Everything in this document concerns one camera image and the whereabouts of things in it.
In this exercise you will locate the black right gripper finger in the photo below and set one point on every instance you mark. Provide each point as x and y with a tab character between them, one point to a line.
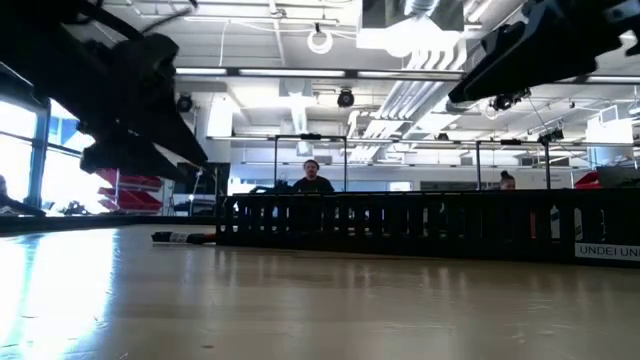
520	60

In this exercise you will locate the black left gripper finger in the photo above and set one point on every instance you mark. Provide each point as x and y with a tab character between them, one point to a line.
130	157
175	137

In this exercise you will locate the red storage bins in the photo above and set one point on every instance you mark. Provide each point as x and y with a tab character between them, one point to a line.
130	192

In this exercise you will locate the black ceiling spotlight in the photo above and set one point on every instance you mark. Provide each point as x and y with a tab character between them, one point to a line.
345	97
184	103

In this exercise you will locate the black background monitor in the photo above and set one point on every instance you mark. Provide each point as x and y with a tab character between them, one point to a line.
210	177

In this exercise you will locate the ceiling light bar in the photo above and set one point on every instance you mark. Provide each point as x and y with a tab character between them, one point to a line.
200	71

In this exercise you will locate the black background stand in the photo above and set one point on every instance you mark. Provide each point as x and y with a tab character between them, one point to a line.
547	160

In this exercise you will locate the person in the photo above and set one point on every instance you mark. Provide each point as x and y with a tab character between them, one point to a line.
507	181
312	180

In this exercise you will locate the red background bin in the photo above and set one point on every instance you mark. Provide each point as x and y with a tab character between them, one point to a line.
587	180

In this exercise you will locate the grey background case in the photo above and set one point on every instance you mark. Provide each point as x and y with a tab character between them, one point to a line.
620	177

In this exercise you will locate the black ceiling camera rig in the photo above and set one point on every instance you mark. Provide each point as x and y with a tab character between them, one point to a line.
507	99

